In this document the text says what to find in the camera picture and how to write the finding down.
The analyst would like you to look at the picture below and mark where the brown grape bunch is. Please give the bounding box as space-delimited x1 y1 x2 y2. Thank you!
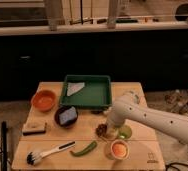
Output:
95 124 108 137

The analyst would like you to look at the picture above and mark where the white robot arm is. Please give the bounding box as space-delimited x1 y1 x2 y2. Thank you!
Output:
106 92 188 145

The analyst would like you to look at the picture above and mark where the green plastic tray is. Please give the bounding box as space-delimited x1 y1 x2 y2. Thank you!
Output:
59 75 112 110

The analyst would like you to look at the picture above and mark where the white cloth piece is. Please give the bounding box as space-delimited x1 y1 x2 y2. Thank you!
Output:
67 82 85 96

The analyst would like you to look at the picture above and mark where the blue sponge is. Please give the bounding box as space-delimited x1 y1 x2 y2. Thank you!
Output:
59 107 77 125

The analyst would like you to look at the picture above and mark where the dark bowl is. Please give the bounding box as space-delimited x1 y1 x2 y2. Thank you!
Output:
54 106 78 127

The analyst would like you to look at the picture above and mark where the orange bowl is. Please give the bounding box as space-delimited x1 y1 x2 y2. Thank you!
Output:
31 90 56 112

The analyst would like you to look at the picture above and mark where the green chili pepper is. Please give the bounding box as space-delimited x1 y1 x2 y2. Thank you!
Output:
70 141 98 157

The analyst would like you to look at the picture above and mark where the orange-filled white cup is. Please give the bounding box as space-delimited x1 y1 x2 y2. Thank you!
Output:
105 139 129 160

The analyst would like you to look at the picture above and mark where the wooden block eraser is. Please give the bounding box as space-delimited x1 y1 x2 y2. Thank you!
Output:
22 122 47 136

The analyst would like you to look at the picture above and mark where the spice bottle rack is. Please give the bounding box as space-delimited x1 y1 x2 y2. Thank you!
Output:
165 89 188 116

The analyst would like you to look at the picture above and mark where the white dish brush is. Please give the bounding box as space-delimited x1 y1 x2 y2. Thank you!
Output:
26 141 75 165

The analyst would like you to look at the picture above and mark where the black stand pole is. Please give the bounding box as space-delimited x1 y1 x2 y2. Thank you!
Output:
1 121 8 171

